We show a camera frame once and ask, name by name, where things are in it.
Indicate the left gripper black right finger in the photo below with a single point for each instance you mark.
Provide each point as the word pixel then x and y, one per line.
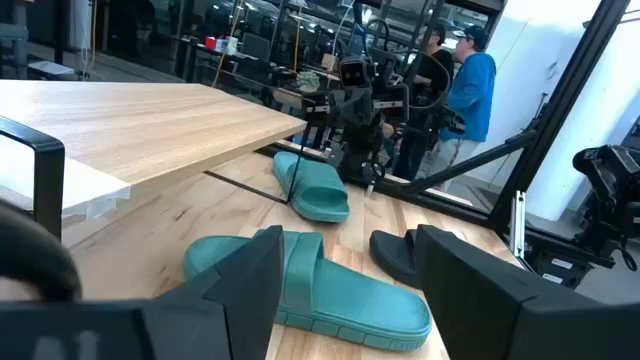
pixel 475 310

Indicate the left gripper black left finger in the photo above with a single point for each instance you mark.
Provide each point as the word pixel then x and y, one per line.
pixel 240 300

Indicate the teal rubber slide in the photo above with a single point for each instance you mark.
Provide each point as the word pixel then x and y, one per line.
pixel 360 305
pixel 315 190

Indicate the black rubber slide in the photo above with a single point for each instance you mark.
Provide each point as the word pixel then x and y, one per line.
pixel 395 255

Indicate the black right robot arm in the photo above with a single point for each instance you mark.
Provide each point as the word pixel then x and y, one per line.
pixel 360 145

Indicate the background black robot arm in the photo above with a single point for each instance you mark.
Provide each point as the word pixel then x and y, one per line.
pixel 610 180

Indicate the small pale green plant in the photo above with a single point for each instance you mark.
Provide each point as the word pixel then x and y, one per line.
pixel 308 81

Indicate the small red box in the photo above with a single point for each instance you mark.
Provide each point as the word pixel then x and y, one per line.
pixel 210 42

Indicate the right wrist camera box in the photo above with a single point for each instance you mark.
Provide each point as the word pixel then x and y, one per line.
pixel 354 72

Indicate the wooden shelf with black frame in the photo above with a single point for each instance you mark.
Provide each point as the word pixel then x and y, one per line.
pixel 150 130

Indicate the black aluminium rig frame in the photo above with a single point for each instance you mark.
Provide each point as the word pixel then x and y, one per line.
pixel 565 100

